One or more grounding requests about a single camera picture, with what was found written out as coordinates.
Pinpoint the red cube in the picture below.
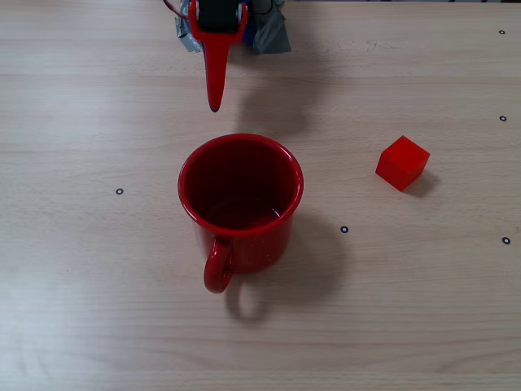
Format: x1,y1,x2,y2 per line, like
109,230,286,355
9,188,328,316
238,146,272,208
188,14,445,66
374,134,431,191

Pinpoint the red enamel mug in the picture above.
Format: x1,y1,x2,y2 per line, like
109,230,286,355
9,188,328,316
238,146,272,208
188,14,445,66
177,133,304,295

